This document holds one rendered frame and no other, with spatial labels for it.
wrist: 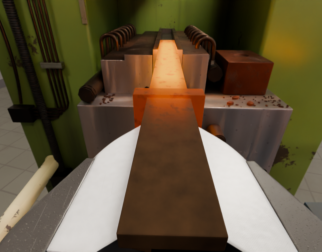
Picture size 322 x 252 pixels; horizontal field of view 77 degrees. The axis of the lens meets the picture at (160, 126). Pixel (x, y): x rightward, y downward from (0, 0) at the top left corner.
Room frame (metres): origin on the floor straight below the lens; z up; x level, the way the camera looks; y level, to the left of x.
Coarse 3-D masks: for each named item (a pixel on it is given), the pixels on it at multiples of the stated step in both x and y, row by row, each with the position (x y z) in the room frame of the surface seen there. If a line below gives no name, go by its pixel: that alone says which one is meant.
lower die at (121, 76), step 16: (144, 32) 0.75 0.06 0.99; (160, 32) 0.65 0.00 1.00; (176, 32) 0.74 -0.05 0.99; (128, 48) 0.50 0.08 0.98; (144, 48) 0.44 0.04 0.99; (192, 48) 0.44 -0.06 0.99; (112, 64) 0.38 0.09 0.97; (128, 64) 0.38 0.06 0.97; (144, 64) 0.38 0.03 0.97; (192, 64) 0.38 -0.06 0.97; (112, 80) 0.38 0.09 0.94; (128, 80) 0.38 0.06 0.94; (144, 80) 0.38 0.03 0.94; (192, 80) 0.38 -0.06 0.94
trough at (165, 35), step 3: (162, 30) 0.78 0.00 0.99; (165, 30) 0.78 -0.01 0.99; (168, 30) 0.78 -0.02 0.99; (171, 30) 0.78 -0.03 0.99; (162, 33) 0.75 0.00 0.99; (165, 33) 0.76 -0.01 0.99; (168, 33) 0.76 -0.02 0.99; (171, 33) 0.76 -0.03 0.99; (162, 36) 0.68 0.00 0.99; (165, 36) 0.68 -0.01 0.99; (168, 36) 0.68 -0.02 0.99; (171, 36) 0.68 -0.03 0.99; (162, 39) 0.61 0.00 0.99; (165, 39) 0.61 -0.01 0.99; (168, 39) 0.61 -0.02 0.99; (171, 39) 0.61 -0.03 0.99; (174, 39) 0.52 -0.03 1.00; (159, 42) 0.46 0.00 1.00
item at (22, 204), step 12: (48, 156) 0.51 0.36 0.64; (48, 168) 0.46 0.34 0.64; (36, 180) 0.41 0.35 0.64; (48, 180) 0.44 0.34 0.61; (24, 192) 0.37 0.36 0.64; (36, 192) 0.38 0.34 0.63; (12, 204) 0.33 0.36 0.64; (24, 204) 0.34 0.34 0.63; (12, 216) 0.30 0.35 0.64; (0, 228) 0.27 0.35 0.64; (0, 240) 0.25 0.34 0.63
